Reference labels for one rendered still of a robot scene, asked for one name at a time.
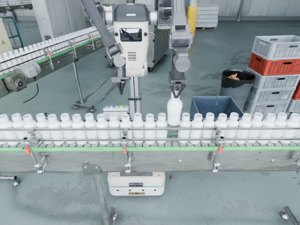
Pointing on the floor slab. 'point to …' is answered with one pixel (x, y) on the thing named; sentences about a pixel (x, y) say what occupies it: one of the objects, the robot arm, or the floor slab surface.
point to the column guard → (191, 17)
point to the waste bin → (236, 85)
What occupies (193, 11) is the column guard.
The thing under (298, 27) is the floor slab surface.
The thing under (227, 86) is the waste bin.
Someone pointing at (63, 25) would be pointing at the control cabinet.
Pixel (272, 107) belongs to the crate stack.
